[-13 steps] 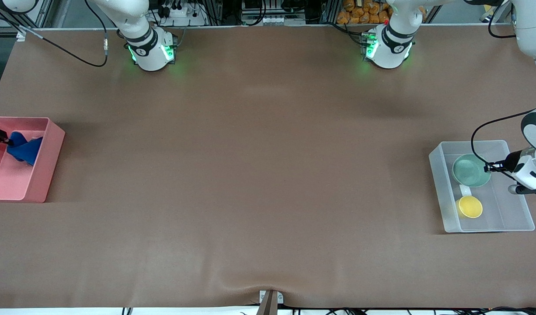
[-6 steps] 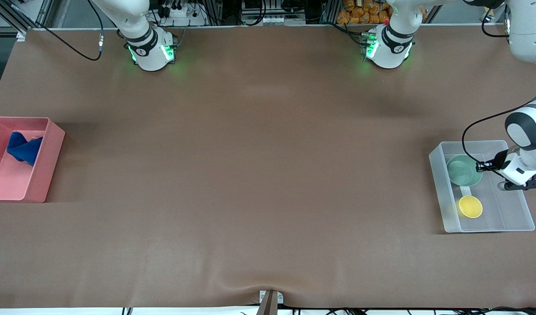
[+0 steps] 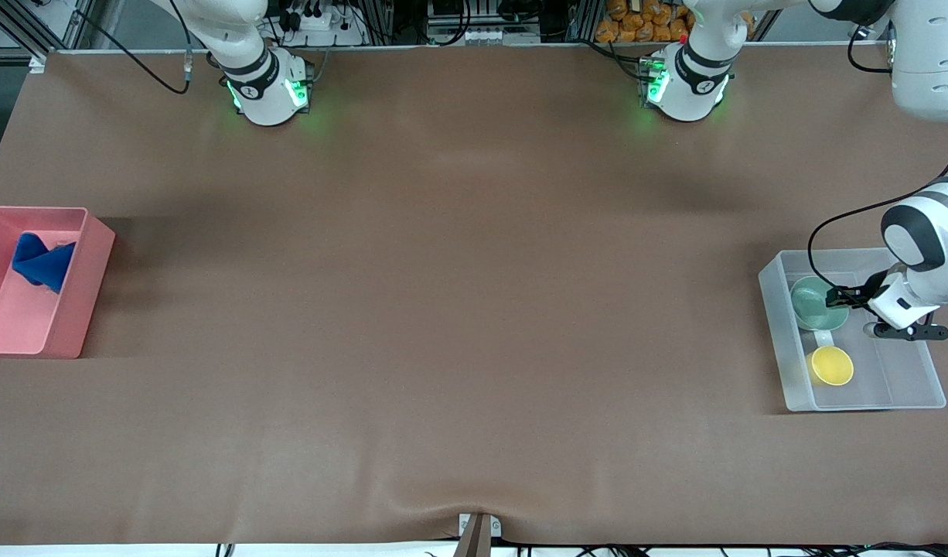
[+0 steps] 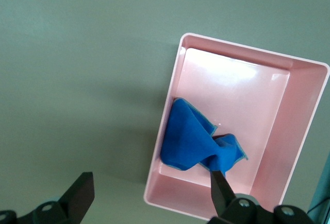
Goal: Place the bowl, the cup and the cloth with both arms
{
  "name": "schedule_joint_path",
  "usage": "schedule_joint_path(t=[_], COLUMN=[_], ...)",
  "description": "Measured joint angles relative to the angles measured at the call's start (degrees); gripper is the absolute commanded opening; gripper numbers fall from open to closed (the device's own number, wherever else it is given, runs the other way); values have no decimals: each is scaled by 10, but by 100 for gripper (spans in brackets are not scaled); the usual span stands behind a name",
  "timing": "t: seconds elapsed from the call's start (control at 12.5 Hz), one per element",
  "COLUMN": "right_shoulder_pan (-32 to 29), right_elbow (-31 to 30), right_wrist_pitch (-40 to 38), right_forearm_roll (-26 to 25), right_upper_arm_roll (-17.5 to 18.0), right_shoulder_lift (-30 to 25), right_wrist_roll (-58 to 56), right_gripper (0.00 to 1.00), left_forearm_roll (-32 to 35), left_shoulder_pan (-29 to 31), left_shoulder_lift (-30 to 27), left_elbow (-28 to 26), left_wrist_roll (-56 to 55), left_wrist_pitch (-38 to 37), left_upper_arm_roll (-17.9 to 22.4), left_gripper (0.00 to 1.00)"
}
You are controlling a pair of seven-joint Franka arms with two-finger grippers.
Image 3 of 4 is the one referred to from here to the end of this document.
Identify mint green bowl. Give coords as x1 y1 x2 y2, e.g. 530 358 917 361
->
789 276 850 332

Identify yellow cup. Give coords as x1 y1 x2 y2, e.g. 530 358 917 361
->
808 346 854 386

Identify blue microfibre cloth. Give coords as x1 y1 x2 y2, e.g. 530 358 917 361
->
12 232 78 295

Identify clear plastic bin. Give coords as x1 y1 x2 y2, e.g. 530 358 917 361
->
759 248 946 412

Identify orange snack bags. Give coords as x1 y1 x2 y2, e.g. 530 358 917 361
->
595 0 753 43

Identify black equipment rack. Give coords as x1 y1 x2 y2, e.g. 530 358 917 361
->
426 0 548 45

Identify white power strip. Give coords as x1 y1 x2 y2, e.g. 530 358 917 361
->
277 8 367 47

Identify pink plastic box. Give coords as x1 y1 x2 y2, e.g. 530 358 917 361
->
0 206 117 359

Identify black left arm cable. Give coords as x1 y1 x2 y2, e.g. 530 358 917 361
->
808 151 948 293

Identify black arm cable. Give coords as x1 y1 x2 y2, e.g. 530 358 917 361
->
76 0 193 95
808 151 948 293

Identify metal table clamp bracket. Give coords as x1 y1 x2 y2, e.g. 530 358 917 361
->
459 512 502 557

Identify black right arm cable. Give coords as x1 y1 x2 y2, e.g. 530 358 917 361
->
76 0 193 95

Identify aluminium frame rail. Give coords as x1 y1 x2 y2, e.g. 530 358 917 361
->
0 0 96 72

